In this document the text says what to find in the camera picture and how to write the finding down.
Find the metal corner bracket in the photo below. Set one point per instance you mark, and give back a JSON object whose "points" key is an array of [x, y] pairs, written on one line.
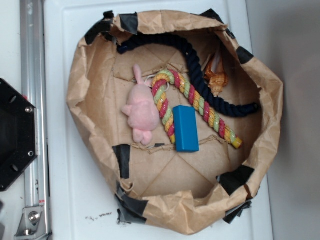
{"points": [[32, 224]]}

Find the multicolour twisted rope toy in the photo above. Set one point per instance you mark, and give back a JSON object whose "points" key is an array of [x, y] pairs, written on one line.
{"points": [[209, 115]]}

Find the aluminium extrusion rail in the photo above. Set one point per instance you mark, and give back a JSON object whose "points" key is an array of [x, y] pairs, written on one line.
{"points": [[36, 176]]}

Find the brown paper bag bin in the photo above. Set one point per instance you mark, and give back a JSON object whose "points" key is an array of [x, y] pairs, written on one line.
{"points": [[155, 184]]}

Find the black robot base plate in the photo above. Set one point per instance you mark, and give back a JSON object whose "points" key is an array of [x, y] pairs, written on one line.
{"points": [[17, 135]]}

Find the blue rectangular block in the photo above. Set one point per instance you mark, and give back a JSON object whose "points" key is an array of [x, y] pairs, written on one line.
{"points": [[186, 132]]}

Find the pink plush bunny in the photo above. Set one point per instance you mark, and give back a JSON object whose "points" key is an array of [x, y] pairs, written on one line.
{"points": [[143, 115]]}

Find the orange seashell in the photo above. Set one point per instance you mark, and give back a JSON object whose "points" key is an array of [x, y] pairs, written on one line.
{"points": [[216, 75]]}

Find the white tray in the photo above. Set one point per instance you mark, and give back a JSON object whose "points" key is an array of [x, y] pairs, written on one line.
{"points": [[82, 205]]}

